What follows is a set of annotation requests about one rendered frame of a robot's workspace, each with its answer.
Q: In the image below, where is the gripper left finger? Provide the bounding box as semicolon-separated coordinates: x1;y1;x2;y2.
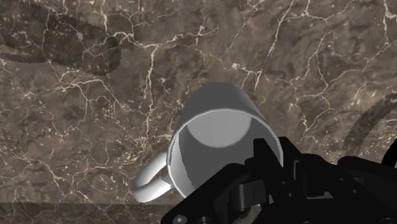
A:
160;137;284;224

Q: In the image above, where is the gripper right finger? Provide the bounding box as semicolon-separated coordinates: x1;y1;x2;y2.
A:
278;136;397;224

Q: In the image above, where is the grey mug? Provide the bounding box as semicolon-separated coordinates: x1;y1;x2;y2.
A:
133;81;284;204

